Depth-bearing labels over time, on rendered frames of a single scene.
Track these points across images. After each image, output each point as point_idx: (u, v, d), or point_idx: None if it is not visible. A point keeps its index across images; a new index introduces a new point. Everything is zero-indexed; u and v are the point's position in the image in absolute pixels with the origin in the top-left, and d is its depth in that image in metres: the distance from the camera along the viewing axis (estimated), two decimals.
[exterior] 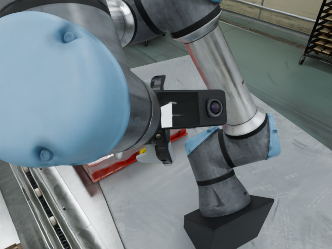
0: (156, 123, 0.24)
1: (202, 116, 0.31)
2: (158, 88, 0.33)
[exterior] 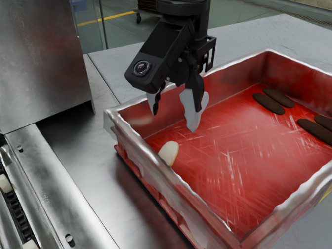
0: None
1: (143, 56, 0.33)
2: (191, 62, 0.36)
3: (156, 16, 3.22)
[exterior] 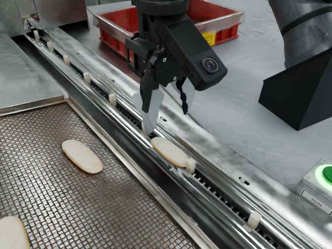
0: None
1: (196, 58, 0.33)
2: None
3: None
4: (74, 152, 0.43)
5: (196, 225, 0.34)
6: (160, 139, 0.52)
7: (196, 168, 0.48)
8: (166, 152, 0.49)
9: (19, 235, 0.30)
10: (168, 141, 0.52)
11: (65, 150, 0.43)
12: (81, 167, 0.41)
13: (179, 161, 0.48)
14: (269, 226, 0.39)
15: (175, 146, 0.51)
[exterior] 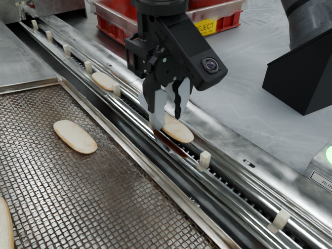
0: None
1: (197, 58, 0.33)
2: None
3: None
4: (66, 132, 0.40)
5: (197, 206, 0.31)
6: (99, 73, 0.64)
7: (197, 151, 0.45)
8: (100, 81, 0.61)
9: (0, 215, 0.27)
10: (104, 74, 0.63)
11: (57, 131, 0.40)
12: (73, 146, 0.38)
13: (107, 86, 0.59)
14: (276, 209, 0.36)
15: (109, 77, 0.62)
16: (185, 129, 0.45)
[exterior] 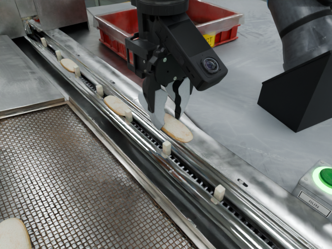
0: None
1: (197, 58, 0.33)
2: None
3: None
4: (165, 123, 0.46)
5: (195, 226, 0.35)
6: (66, 59, 0.82)
7: (195, 170, 0.48)
8: (65, 64, 0.79)
9: (20, 237, 0.30)
10: (70, 60, 0.81)
11: None
12: (173, 136, 0.44)
13: (70, 68, 0.77)
14: (266, 227, 0.40)
15: (73, 62, 0.80)
16: (124, 106, 0.62)
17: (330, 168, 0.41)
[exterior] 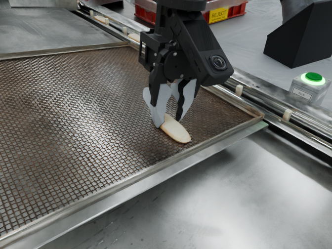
0: None
1: (206, 53, 0.34)
2: None
3: None
4: (134, 36, 0.96)
5: (230, 95, 0.58)
6: None
7: (223, 82, 0.72)
8: None
9: None
10: None
11: (130, 36, 0.96)
12: (137, 41, 0.94)
13: None
14: (271, 106, 0.64)
15: None
16: (104, 19, 1.11)
17: (311, 72, 0.65)
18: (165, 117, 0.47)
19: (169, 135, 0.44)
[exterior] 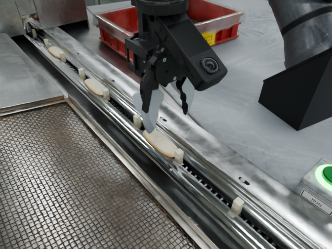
0: None
1: (196, 58, 0.33)
2: None
3: None
4: (52, 50, 0.85)
5: (196, 225, 0.34)
6: None
7: (195, 168, 0.48)
8: None
9: (96, 81, 0.70)
10: None
11: (48, 50, 0.86)
12: (54, 55, 0.83)
13: None
14: (269, 226, 0.39)
15: None
16: None
17: None
18: (154, 135, 0.53)
19: (160, 151, 0.50)
